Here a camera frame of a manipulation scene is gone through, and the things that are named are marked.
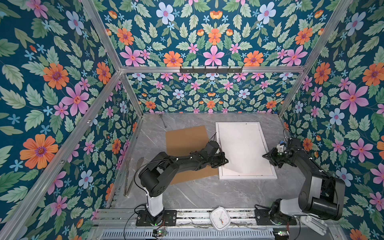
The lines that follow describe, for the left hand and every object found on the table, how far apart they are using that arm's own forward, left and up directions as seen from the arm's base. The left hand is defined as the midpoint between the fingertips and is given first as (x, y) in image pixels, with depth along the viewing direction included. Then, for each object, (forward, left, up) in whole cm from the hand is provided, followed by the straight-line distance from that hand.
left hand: (233, 159), depth 83 cm
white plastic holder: (-34, -36, -8) cm, 50 cm away
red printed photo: (+13, -11, -9) cm, 19 cm away
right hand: (+3, -21, -4) cm, 21 cm away
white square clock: (-27, +11, -7) cm, 30 cm away
